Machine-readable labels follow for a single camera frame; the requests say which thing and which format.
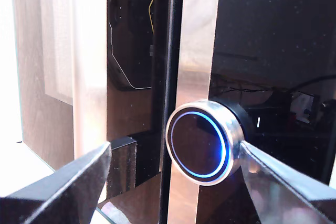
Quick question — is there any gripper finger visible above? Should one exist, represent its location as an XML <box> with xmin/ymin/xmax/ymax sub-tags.
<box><xmin>239</xmin><ymin>140</ymin><xmax>336</xmax><ymax>224</ymax></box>
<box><xmin>0</xmin><ymin>141</ymin><xmax>113</xmax><ymax>224</ymax></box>

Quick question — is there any black built-in oven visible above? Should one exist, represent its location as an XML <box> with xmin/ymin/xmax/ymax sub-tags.
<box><xmin>9</xmin><ymin>0</ymin><xmax>336</xmax><ymax>224</ymax></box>

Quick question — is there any oven rotary knob blue ring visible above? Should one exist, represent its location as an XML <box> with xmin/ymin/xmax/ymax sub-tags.
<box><xmin>165</xmin><ymin>99</ymin><xmax>253</xmax><ymax>187</ymax></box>

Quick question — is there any stainless oven trim strip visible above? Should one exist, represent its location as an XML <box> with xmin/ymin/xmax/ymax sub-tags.
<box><xmin>166</xmin><ymin>0</ymin><xmax>222</xmax><ymax>224</ymax></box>

